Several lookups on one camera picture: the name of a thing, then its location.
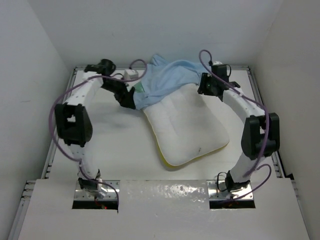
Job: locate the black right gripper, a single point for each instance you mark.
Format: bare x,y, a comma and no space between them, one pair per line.
202,89

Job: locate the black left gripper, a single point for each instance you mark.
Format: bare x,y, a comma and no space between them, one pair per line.
126,100

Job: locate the light blue green pillowcase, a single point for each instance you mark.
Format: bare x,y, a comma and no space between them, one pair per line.
163,78

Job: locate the white pillow yellow underside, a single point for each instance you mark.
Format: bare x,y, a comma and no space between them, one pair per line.
184,127

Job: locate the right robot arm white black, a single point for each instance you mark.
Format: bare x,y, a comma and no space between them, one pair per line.
261,130

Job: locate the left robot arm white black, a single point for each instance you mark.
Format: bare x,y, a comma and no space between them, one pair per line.
73,123

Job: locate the white front cover board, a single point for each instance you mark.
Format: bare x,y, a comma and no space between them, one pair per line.
163,210

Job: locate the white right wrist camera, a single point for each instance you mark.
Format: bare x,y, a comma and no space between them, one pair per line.
216,63

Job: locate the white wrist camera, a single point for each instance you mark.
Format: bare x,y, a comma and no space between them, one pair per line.
130,75
216,63

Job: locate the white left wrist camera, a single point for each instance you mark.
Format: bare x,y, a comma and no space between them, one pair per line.
130,75

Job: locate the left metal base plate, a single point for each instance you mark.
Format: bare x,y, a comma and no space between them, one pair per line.
105,194

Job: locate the metal base plate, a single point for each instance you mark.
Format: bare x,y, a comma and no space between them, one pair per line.
105,194
217,192

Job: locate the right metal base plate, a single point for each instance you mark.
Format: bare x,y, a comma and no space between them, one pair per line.
217,192

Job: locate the aluminium table frame rail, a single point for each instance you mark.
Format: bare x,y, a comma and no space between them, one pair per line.
123,148

